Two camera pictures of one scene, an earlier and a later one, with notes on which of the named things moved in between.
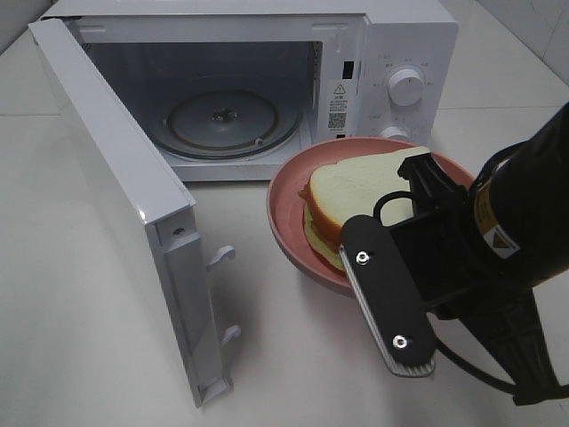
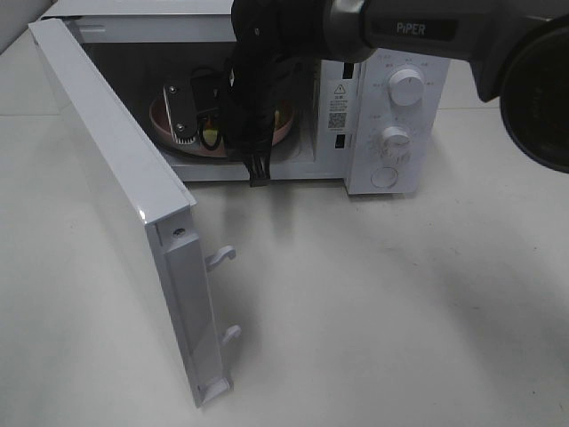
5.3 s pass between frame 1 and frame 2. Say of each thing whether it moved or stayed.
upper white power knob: stayed
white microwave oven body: stayed
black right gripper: moved
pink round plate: moved
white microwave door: stayed
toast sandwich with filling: moved
